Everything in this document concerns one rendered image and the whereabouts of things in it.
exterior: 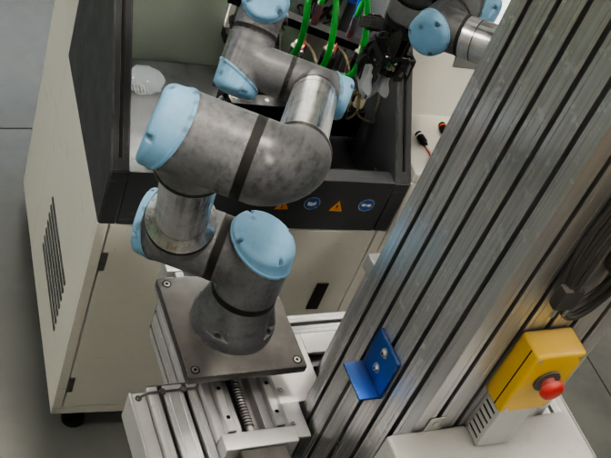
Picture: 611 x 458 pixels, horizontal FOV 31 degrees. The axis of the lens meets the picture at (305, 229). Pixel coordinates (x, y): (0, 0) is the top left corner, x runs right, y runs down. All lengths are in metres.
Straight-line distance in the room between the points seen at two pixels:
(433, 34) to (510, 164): 0.51
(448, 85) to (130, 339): 1.00
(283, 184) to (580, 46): 0.40
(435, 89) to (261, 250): 1.03
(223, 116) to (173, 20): 1.36
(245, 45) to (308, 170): 0.41
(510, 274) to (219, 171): 0.40
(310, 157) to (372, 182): 1.08
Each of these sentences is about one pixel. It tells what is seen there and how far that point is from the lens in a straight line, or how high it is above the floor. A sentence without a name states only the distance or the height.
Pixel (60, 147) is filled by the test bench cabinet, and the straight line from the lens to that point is 2.85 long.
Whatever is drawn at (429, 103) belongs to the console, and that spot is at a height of 1.01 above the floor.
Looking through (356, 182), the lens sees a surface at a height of 0.95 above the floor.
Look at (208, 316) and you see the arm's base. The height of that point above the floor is 1.09.
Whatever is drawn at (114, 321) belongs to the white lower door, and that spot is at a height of 0.45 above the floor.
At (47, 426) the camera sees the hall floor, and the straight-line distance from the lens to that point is 3.00.
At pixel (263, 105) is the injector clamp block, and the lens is 2.51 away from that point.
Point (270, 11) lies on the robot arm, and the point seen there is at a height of 1.55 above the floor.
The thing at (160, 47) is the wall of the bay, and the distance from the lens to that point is 2.77.
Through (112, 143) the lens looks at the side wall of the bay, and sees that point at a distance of 2.28.
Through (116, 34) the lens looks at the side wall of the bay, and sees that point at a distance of 2.31.
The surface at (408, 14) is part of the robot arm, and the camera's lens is 2.06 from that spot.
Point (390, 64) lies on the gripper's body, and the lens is 2.11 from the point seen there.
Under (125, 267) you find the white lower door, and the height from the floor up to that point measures 0.65.
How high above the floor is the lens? 2.47
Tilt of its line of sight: 42 degrees down
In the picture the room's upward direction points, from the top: 23 degrees clockwise
